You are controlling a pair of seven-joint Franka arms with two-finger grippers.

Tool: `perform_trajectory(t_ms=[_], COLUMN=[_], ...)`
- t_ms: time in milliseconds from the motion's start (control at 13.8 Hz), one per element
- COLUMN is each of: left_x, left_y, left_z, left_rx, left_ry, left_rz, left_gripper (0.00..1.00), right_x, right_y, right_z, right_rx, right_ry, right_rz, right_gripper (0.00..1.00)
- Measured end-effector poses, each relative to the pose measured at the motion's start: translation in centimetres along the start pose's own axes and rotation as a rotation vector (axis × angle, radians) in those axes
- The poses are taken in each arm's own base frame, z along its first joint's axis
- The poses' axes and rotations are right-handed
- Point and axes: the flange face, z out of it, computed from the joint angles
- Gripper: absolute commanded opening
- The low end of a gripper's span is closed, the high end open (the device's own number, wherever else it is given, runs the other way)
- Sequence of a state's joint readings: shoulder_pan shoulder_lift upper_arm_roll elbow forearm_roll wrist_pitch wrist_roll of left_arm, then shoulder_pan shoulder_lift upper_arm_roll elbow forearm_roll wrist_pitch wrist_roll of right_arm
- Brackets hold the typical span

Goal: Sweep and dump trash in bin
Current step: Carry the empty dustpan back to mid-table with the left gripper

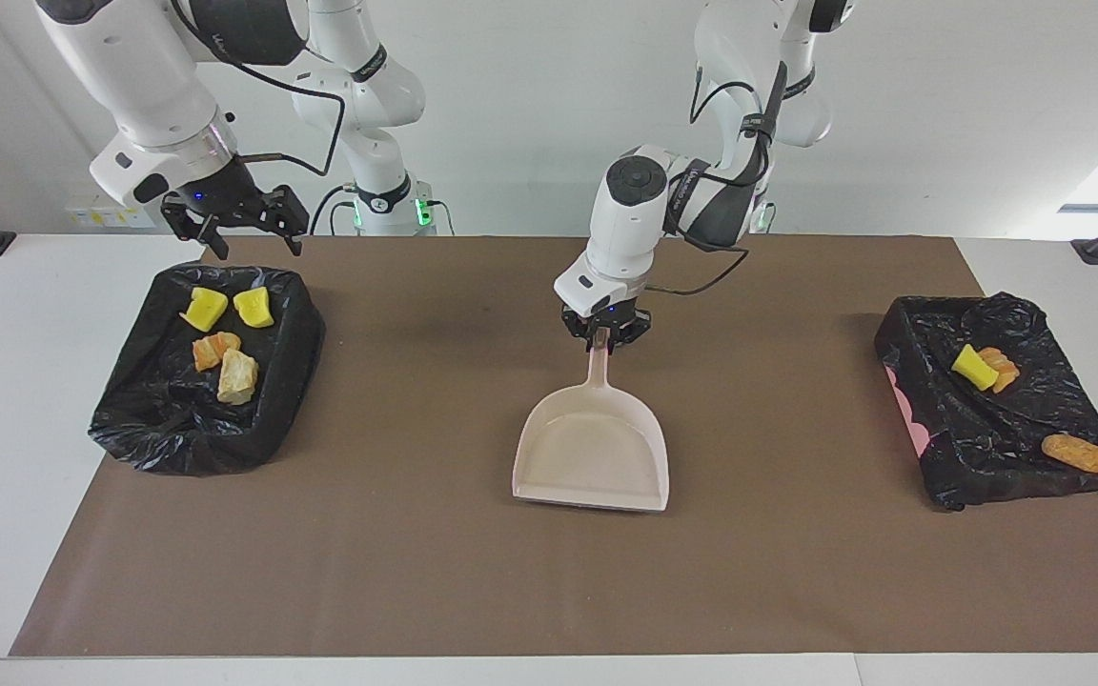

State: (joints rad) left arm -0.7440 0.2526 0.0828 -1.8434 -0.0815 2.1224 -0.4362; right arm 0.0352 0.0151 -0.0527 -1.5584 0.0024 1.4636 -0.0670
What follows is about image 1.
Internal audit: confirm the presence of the pale toy food piece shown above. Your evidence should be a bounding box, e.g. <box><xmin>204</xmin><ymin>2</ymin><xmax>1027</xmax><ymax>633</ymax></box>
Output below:
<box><xmin>216</xmin><ymin>348</ymin><xmax>259</xmax><ymax>406</ymax></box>

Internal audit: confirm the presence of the pale orange toy pastry piece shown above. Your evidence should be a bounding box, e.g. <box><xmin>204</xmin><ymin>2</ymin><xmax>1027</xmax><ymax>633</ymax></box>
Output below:
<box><xmin>192</xmin><ymin>331</ymin><xmax>242</xmax><ymax>373</ymax></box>

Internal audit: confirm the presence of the yellow sponge with green layer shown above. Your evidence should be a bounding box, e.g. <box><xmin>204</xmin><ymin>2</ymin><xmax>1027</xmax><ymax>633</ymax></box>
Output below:
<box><xmin>179</xmin><ymin>287</ymin><xmax>229</xmax><ymax>333</ymax></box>

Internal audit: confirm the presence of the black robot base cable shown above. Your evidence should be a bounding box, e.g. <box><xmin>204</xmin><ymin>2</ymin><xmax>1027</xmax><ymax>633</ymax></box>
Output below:
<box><xmin>309</xmin><ymin>183</ymin><xmax>359</xmax><ymax>236</ymax></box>

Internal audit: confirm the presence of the black cable along right arm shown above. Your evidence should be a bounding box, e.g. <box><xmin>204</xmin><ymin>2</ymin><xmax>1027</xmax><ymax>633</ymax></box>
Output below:
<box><xmin>168</xmin><ymin>0</ymin><xmax>348</xmax><ymax>178</ymax></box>

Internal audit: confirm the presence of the pink bin with black bag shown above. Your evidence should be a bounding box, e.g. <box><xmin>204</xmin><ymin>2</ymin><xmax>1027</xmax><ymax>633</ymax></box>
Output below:
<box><xmin>873</xmin><ymin>292</ymin><xmax>1098</xmax><ymax>513</ymax></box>

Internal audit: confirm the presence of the brown paper table mat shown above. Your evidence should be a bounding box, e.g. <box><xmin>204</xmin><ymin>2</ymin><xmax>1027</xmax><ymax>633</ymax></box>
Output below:
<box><xmin>10</xmin><ymin>235</ymin><xmax>1098</xmax><ymax>658</ymax></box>

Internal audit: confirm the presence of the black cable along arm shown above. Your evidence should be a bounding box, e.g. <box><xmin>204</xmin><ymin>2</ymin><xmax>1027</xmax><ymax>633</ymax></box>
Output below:
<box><xmin>168</xmin><ymin>0</ymin><xmax>348</xmax><ymax>178</ymax></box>
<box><xmin>644</xmin><ymin>29</ymin><xmax>790</xmax><ymax>297</ymax></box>

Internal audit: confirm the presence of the white wall socket box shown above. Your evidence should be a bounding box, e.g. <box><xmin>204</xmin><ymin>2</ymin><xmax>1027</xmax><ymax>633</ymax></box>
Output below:
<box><xmin>66</xmin><ymin>195</ymin><xmax>169</xmax><ymax>230</ymax></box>

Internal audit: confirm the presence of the small yellow sponge piece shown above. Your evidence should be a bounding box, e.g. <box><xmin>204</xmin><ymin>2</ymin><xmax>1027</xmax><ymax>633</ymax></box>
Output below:
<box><xmin>950</xmin><ymin>343</ymin><xmax>1001</xmax><ymax>393</ymax></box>

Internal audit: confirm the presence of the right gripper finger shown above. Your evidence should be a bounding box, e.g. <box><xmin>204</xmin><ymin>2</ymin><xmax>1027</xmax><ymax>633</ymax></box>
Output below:
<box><xmin>258</xmin><ymin>185</ymin><xmax>311</xmax><ymax>257</ymax></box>
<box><xmin>160</xmin><ymin>195</ymin><xmax>231</xmax><ymax>261</ymax></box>

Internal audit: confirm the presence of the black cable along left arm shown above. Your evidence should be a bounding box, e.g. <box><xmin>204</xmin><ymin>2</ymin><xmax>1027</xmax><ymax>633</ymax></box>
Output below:
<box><xmin>644</xmin><ymin>29</ymin><xmax>790</xmax><ymax>297</ymax></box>

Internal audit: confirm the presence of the bin lined with black bag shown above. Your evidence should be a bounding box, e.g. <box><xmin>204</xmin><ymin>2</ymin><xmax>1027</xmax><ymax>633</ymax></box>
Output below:
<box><xmin>87</xmin><ymin>262</ymin><xmax>327</xmax><ymax>477</ymax></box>

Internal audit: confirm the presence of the brown toy croquette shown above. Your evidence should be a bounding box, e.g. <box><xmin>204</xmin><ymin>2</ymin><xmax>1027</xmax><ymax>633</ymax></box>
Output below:
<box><xmin>1041</xmin><ymin>433</ymin><xmax>1098</xmax><ymax>474</ymax></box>

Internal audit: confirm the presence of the beige plastic dustpan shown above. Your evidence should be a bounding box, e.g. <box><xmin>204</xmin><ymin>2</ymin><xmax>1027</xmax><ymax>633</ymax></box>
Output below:
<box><xmin>511</xmin><ymin>328</ymin><xmax>671</xmax><ymax>514</ymax></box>

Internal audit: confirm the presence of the yellow sponge chunk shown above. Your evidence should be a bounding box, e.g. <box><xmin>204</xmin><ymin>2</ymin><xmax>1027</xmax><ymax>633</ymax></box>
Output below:
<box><xmin>233</xmin><ymin>287</ymin><xmax>275</xmax><ymax>329</ymax></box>

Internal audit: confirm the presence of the striped toy croissant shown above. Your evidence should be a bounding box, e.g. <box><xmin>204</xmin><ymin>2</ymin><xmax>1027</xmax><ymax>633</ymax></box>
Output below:
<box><xmin>978</xmin><ymin>346</ymin><xmax>1023</xmax><ymax>394</ymax></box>

